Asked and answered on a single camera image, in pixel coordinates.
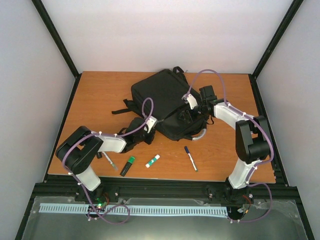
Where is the black student backpack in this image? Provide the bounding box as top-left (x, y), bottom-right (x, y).
top-left (111, 66), bottom-right (208, 141)

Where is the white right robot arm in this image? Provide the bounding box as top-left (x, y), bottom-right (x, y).
top-left (181, 85), bottom-right (275, 202)

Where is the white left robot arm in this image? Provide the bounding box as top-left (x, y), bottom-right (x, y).
top-left (55, 116), bottom-right (158, 202)

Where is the white glue stick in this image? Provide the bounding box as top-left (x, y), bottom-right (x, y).
top-left (145, 154), bottom-right (160, 168)

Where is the green highlighter marker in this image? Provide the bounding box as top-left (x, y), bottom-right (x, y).
top-left (120, 156), bottom-right (136, 177)

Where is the blue whiteboard marker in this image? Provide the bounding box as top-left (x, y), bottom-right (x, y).
top-left (184, 146), bottom-right (198, 172)

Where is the silver pen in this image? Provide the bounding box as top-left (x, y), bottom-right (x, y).
top-left (102, 151), bottom-right (118, 171)

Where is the light blue cable duct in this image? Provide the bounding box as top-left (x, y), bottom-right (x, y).
top-left (38, 203), bottom-right (228, 218)

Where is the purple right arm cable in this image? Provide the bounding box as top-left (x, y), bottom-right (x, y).
top-left (186, 68), bottom-right (276, 223)

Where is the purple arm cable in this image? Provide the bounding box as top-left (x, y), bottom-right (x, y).
top-left (62, 97), bottom-right (155, 225)
top-left (186, 68), bottom-right (276, 223)

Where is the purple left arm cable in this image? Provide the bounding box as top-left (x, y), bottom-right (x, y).
top-left (62, 97), bottom-right (155, 225)

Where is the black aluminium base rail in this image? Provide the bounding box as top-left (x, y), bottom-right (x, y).
top-left (31, 175), bottom-right (301, 205)

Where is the right black frame post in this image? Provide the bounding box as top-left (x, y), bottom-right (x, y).
top-left (251, 0), bottom-right (305, 78)

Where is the black frame post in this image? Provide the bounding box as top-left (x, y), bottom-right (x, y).
top-left (251, 0), bottom-right (305, 78)
top-left (31, 0), bottom-right (82, 80)

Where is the left black frame post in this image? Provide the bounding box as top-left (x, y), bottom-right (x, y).
top-left (31, 0), bottom-right (82, 80)

